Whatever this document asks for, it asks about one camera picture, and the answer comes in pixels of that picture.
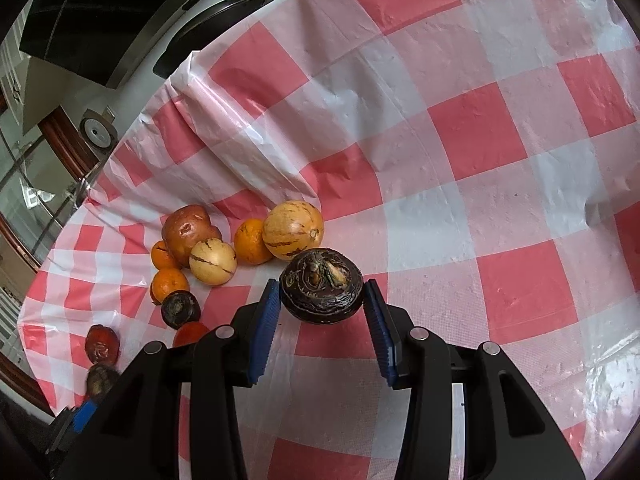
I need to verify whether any reddish brown pomegranate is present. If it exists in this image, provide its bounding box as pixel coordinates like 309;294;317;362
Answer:
161;205;223;268

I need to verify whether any large striped yellow melon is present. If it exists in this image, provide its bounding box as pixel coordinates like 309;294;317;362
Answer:
262;201;324;261

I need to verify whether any large dark water chestnut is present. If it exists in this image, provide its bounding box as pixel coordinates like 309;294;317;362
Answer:
279;248;365;325

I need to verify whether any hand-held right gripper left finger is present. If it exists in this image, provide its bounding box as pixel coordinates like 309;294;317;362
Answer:
59;279;282;480

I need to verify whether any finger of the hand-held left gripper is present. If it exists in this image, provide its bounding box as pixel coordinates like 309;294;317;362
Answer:
46;399;101;458

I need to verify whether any orange tangerine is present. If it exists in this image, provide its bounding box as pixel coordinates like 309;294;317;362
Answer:
234;218;274;265
150;268;191;306
172;322;211;348
151;240;182;271

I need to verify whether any black range hood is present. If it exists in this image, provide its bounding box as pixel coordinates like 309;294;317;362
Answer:
19;0;211;88

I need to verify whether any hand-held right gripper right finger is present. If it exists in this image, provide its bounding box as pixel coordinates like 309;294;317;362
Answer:
362;279;586;480

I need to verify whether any round grey metal fixture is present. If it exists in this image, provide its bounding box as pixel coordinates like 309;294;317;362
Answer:
80;107;119;154

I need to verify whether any reddish water chestnut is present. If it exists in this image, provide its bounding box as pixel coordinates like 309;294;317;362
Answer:
85;325;121;365

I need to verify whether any small dark water chestnut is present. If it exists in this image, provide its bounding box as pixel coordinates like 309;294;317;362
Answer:
161;291;202;330
86;364;121;401

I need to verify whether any small striped yellow melon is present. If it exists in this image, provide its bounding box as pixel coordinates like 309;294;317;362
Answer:
189;238;238;287

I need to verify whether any wooden door frame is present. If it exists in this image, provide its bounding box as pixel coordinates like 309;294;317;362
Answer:
39;109;105;182

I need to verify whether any red checked plastic tablecloth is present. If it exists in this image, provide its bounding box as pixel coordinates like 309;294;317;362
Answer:
15;0;640;480

